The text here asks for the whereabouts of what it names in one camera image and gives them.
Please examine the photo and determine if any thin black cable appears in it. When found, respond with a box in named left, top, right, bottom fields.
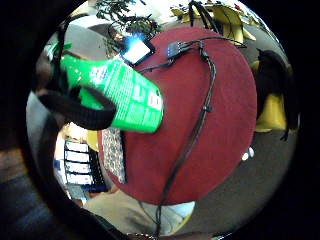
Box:
left=137, top=58, right=175, bottom=74

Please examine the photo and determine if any green cylindrical can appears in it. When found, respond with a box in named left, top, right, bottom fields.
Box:
left=60, top=53, right=165, bottom=134

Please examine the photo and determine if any green leafy plant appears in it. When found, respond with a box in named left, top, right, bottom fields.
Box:
left=94, top=0, right=163, bottom=46

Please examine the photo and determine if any yellow chair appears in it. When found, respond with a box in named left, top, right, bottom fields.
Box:
left=210, top=3, right=257, bottom=45
left=255, top=92, right=288, bottom=133

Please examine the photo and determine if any white drawer unit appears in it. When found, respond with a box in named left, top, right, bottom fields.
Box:
left=63, top=139, right=101, bottom=188

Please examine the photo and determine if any the person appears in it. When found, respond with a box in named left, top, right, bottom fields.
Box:
left=82, top=189, right=197, bottom=237

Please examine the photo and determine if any patterned cloth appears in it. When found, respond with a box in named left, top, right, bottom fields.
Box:
left=100, top=127, right=128, bottom=185

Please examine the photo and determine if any black cable hub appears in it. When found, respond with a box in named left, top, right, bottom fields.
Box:
left=165, top=40, right=193, bottom=59

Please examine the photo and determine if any black coat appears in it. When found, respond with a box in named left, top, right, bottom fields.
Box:
left=255, top=48, right=300, bottom=142

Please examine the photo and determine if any small white object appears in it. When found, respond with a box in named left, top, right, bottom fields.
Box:
left=241, top=146, right=256, bottom=162

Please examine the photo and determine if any black tripod stand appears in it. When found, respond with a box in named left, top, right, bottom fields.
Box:
left=187, top=0, right=219, bottom=33

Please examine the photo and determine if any black tablet with lit screen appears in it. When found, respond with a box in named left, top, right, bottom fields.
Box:
left=119, top=37, right=157, bottom=67

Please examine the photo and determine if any black cable bundle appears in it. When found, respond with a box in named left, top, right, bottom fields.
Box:
left=153, top=40, right=218, bottom=236

